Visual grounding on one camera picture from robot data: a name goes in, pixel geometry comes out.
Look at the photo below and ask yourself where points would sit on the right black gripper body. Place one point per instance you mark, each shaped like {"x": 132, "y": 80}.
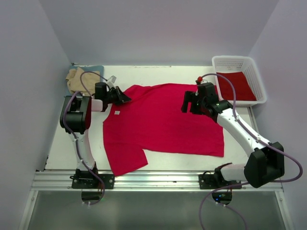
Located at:
{"x": 203, "y": 103}

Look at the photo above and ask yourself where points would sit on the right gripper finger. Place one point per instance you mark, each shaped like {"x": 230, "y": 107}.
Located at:
{"x": 189, "y": 97}
{"x": 194, "y": 108}

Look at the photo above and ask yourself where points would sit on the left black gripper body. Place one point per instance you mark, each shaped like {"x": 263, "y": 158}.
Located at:
{"x": 111, "y": 97}

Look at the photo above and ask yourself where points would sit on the bright red t shirt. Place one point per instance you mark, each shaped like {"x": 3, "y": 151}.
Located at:
{"x": 153, "y": 121}

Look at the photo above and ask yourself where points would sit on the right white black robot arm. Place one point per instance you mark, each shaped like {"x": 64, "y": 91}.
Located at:
{"x": 265, "y": 159}

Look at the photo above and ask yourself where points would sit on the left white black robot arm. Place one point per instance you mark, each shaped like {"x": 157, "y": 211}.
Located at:
{"x": 75, "y": 119}

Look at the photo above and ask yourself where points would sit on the blue folded shirt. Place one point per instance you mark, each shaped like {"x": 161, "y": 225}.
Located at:
{"x": 88, "y": 69}

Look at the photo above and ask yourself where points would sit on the dark red folded shirt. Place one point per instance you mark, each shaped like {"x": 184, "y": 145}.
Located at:
{"x": 240, "y": 84}

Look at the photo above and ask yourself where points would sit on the beige crumpled shirt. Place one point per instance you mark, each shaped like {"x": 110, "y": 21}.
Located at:
{"x": 89, "y": 80}

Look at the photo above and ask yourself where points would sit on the white plastic basket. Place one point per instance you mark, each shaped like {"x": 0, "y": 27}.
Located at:
{"x": 230, "y": 64}

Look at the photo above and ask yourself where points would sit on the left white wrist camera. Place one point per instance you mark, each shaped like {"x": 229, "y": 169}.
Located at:
{"x": 111, "y": 82}

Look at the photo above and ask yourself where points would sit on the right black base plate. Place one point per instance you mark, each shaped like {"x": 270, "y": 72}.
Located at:
{"x": 214, "y": 181}

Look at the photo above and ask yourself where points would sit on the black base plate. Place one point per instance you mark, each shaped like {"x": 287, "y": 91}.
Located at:
{"x": 214, "y": 181}
{"x": 106, "y": 180}

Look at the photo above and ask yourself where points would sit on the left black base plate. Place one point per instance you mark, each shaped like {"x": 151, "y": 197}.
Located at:
{"x": 106, "y": 180}

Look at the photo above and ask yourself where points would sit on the aluminium mounting rail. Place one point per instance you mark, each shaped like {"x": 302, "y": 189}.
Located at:
{"x": 134, "y": 181}

